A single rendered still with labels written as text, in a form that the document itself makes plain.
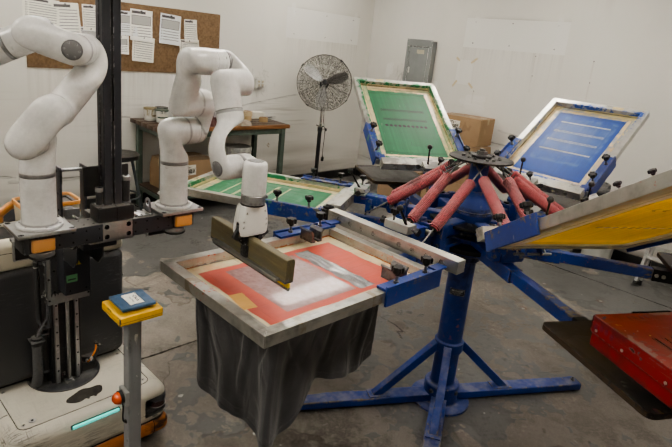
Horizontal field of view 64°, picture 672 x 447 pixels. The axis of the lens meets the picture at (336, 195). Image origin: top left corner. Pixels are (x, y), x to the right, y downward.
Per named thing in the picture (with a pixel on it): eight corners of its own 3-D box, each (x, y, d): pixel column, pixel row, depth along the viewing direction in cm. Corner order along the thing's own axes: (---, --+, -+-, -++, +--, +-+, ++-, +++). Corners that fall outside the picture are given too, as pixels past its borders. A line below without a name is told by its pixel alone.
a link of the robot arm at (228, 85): (183, 50, 169) (221, 53, 180) (194, 117, 170) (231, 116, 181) (214, 36, 158) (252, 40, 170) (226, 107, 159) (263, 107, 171)
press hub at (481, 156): (448, 433, 260) (499, 160, 224) (387, 392, 286) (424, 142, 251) (490, 402, 287) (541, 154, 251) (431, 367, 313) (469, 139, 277)
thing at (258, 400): (264, 455, 164) (274, 330, 153) (189, 382, 194) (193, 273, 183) (272, 451, 166) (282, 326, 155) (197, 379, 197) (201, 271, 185)
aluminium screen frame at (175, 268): (263, 349, 142) (264, 336, 141) (160, 271, 182) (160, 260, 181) (438, 282, 196) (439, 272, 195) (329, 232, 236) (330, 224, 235)
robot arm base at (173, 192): (144, 200, 194) (144, 158, 189) (176, 196, 203) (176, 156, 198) (166, 212, 183) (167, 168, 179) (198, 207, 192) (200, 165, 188)
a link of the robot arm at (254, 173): (221, 152, 165) (245, 150, 172) (219, 185, 168) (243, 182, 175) (254, 163, 156) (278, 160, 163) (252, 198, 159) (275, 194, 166)
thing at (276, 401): (270, 450, 165) (280, 327, 154) (263, 444, 168) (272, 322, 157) (370, 395, 197) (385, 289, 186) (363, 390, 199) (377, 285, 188)
